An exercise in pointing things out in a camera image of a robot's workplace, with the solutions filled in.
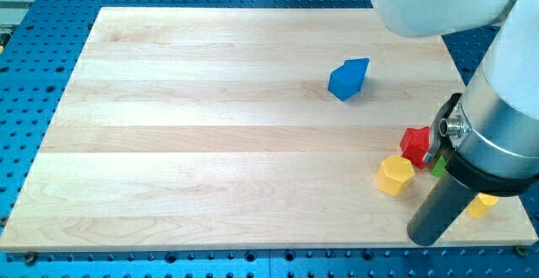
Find yellow heart block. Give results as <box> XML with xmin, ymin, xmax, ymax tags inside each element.
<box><xmin>466</xmin><ymin>193</ymin><xmax>499</xmax><ymax>219</ymax></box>

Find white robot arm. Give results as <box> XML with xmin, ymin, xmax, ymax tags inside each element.
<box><xmin>371</xmin><ymin>0</ymin><xmax>538</xmax><ymax>196</ymax></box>

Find yellow hexagon block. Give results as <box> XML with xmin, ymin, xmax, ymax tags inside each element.
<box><xmin>375</xmin><ymin>155</ymin><xmax>415</xmax><ymax>196</ymax></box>

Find blue pentagon block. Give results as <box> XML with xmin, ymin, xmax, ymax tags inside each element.
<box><xmin>328</xmin><ymin>58</ymin><xmax>370</xmax><ymax>102</ymax></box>

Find wooden board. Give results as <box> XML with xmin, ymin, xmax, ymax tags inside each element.
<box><xmin>0</xmin><ymin>6</ymin><xmax>539</xmax><ymax>254</ymax></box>

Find red star block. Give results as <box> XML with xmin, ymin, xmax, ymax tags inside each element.
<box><xmin>399</xmin><ymin>126</ymin><xmax>430</xmax><ymax>169</ymax></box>

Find green block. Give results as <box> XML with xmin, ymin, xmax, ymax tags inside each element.
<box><xmin>430</xmin><ymin>156</ymin><xmax>446</xmax><ymax>179</ymax></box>

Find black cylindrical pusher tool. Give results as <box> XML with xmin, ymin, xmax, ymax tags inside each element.
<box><xmin>407</xmin><ymin>172</ymin><xmax>478</xmax><ymax>246</ymax></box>

